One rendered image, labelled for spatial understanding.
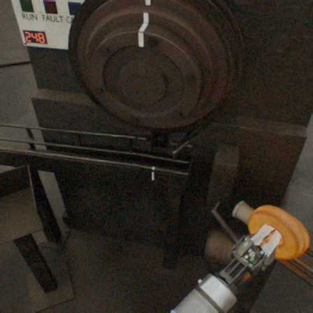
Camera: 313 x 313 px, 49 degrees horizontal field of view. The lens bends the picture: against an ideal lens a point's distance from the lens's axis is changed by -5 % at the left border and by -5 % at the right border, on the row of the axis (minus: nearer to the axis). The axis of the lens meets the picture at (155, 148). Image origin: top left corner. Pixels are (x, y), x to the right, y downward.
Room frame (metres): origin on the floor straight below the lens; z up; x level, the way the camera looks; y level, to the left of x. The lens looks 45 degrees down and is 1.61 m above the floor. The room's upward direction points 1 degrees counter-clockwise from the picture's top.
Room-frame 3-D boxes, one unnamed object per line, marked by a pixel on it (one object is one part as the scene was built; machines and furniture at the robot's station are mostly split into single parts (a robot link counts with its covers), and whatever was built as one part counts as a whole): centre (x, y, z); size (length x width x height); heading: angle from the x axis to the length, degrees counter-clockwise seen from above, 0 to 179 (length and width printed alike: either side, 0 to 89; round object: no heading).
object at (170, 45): (0.74, 0.03, 1.11); 0.28 x 0.06 x 0.28; 76
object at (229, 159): (0.79, -0.23, 0.68); 0.11 x 0.08 x 0.24; 166
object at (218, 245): (0.62, -0.29, 0.27); 0.22 x 0.13 x 0.53; 76
